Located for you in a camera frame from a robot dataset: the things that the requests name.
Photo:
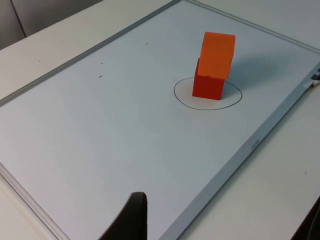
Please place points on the grey-framed whiteboard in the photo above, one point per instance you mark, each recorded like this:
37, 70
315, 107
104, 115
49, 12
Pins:
100, 125

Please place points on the red cube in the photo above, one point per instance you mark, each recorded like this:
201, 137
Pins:
207, 87

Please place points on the orange cube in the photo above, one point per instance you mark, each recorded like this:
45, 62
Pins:
216, 55

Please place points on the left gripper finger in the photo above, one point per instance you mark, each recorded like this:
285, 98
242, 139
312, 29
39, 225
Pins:
132, 220

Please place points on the small grey board bracket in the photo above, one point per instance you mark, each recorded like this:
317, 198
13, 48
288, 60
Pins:
313, 79

